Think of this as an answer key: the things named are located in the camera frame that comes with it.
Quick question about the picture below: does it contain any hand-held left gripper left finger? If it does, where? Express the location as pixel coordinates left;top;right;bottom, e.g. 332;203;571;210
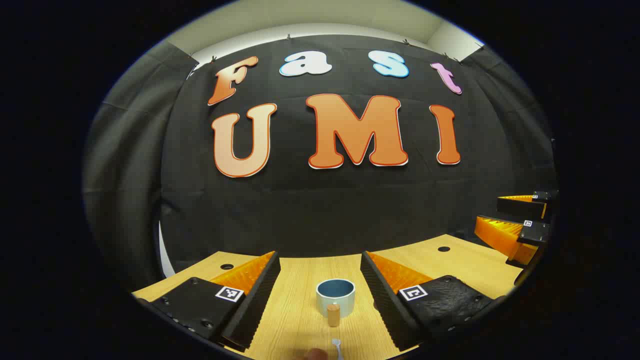
137;251;281;351

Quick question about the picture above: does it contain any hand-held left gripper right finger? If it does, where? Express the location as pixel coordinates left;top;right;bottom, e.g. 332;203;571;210
360;251;506;352

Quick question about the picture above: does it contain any light blue cup wooden handle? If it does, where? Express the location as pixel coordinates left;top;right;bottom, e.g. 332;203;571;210
315;278;356;327

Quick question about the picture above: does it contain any wooden desktop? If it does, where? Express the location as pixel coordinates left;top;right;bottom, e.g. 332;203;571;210
131;233;526;360

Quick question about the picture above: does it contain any black backdrop cloth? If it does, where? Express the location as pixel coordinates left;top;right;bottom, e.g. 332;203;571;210
82;34;558;291

